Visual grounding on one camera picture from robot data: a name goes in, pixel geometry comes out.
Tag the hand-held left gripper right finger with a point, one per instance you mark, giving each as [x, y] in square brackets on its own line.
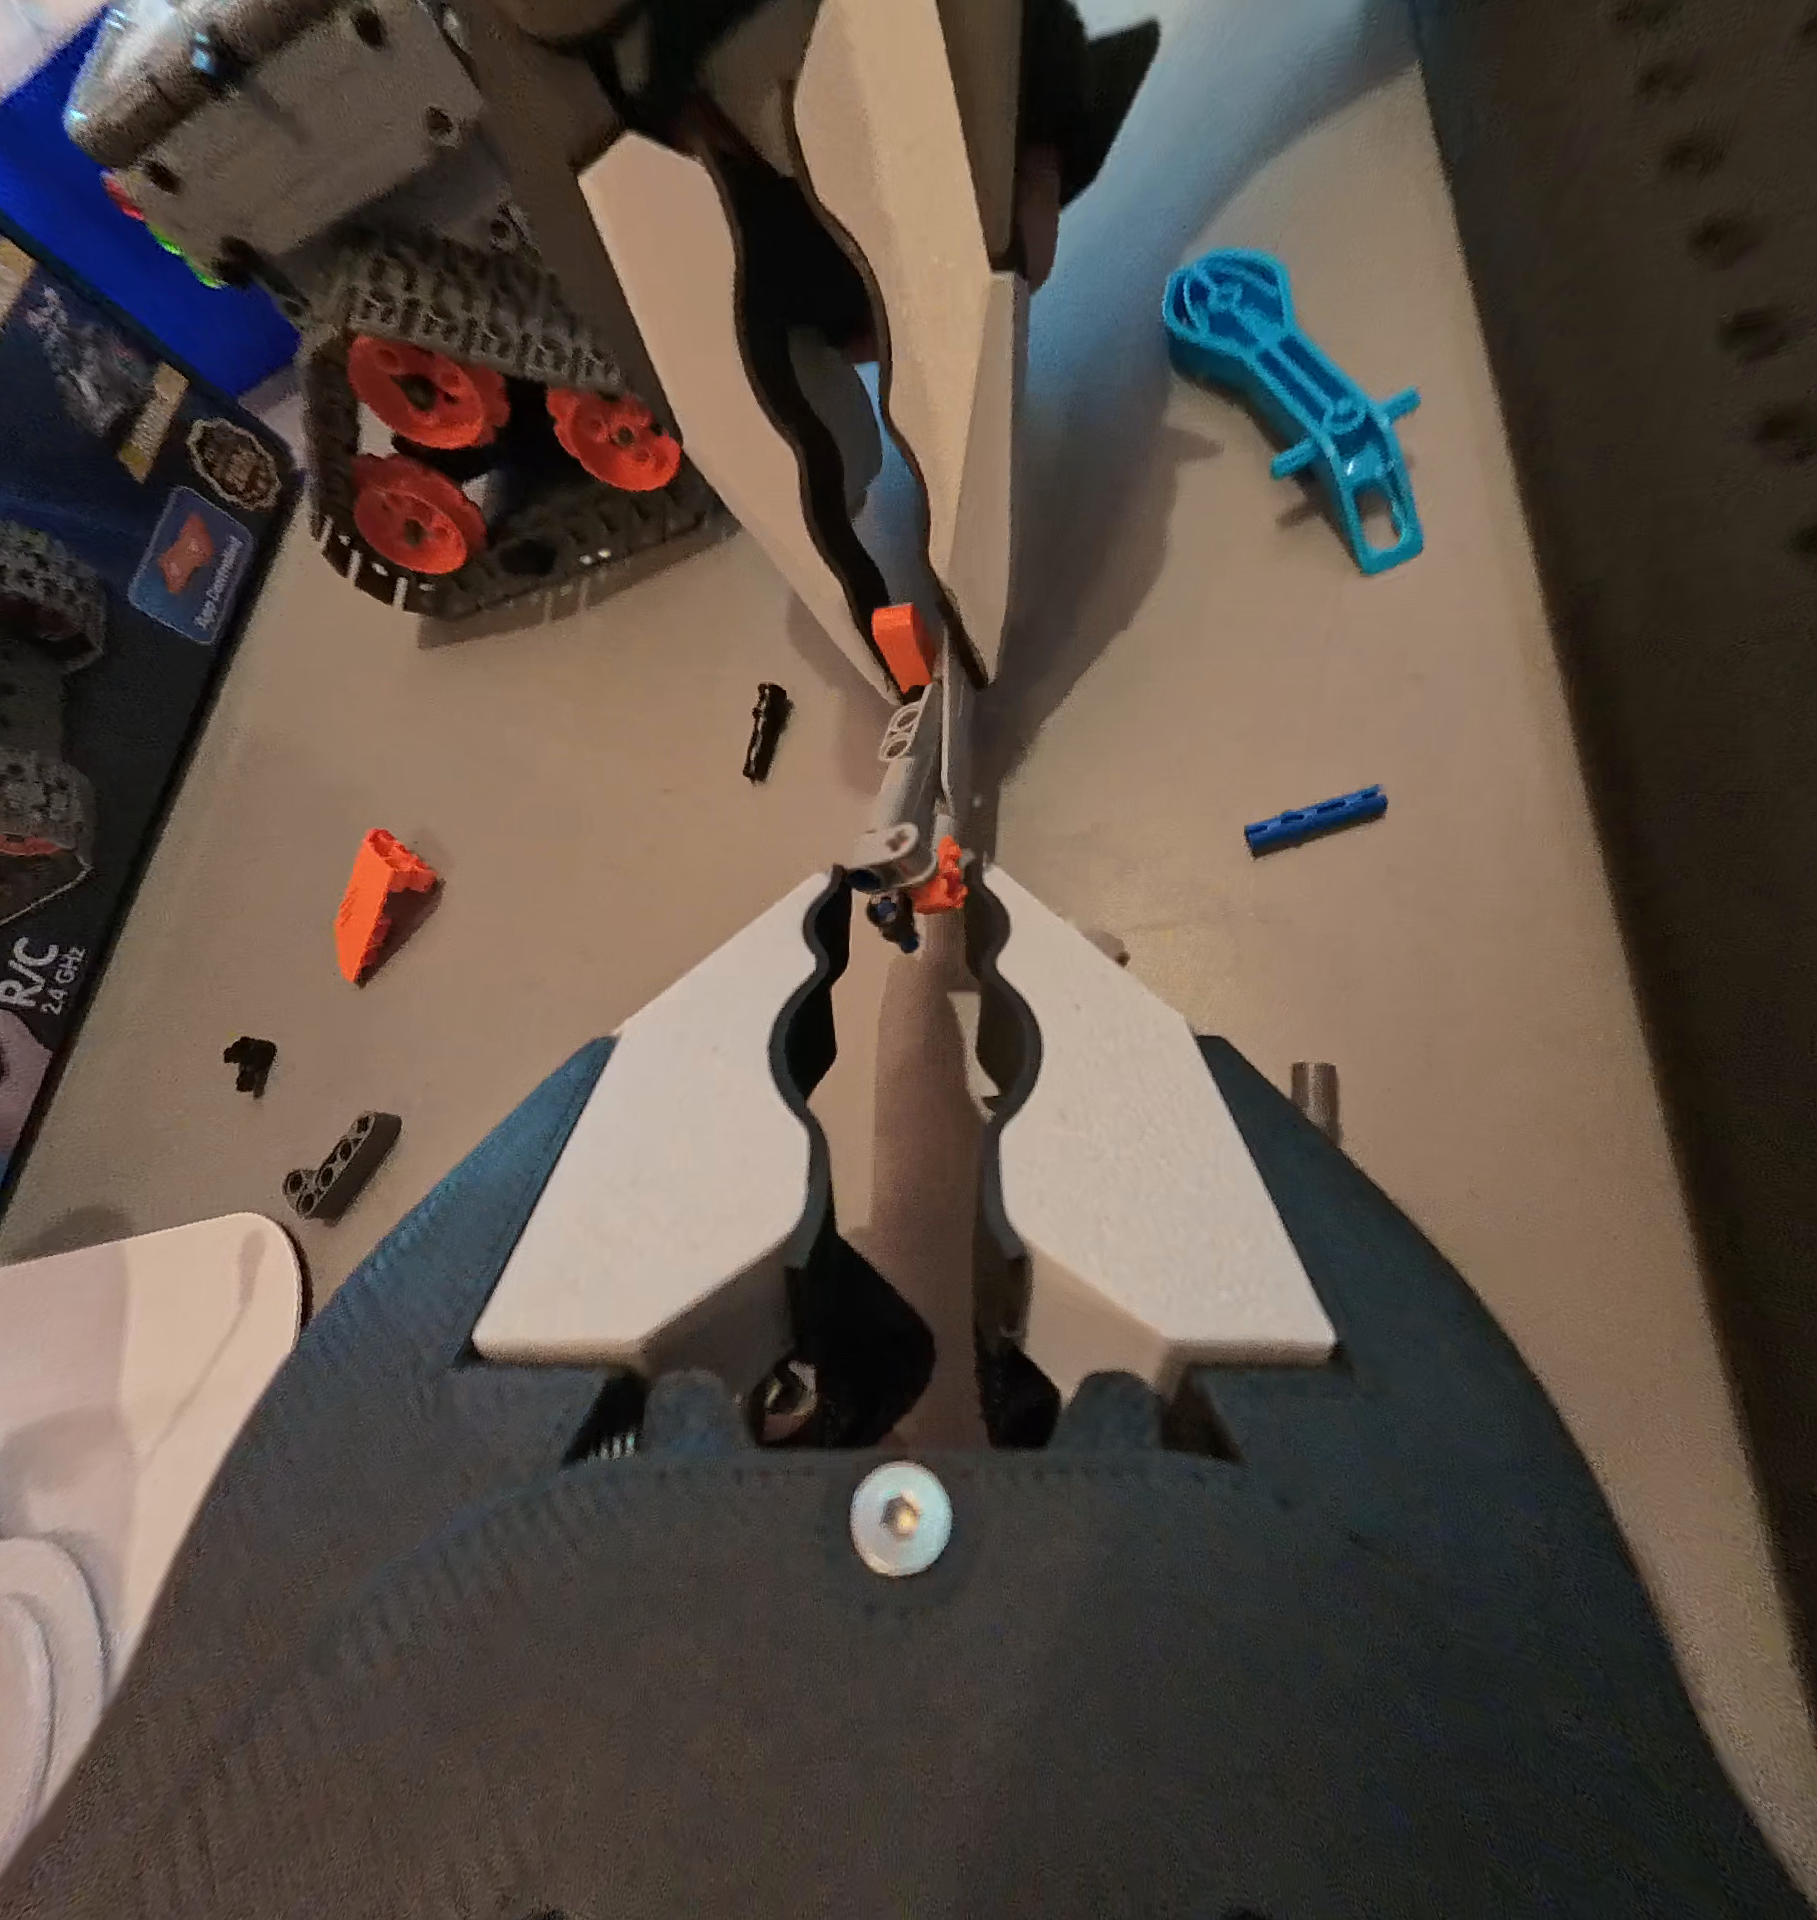
[1166, 1199]

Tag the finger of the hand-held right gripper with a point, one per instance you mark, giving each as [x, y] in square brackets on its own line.
[938, 226]
[671, 269]

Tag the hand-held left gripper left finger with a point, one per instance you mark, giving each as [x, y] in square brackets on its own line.
[656, 1171]

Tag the grey cylinder assembly orange connector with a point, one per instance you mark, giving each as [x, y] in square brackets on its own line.
[917, 751]

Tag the grey tube connector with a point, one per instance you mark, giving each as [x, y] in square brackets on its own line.
[1315, 1095]

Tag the toy tracked robot orange wheels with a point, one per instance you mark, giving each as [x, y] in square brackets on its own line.
[444, 391]

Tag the dark grey angled beam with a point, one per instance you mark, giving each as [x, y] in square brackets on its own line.
[341, 1166]

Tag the orange wedge panel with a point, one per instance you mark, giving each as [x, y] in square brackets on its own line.
[378, 909]

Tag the turquoise plastic tool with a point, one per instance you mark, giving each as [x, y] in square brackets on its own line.
[1300, 391]

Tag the blue holed rod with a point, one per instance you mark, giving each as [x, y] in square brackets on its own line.
[1315, 821]

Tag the small black connector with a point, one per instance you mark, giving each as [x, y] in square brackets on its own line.
[251, 1065]

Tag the small black pin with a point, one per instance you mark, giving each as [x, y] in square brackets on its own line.
[765, 731]

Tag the blue storage bin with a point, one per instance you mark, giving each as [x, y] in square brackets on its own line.
[7, 166]

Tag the dark blue robot kit box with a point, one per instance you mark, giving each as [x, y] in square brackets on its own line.
[86, 676]

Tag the dark textured mat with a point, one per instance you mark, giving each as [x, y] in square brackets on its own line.
[1673, 751]

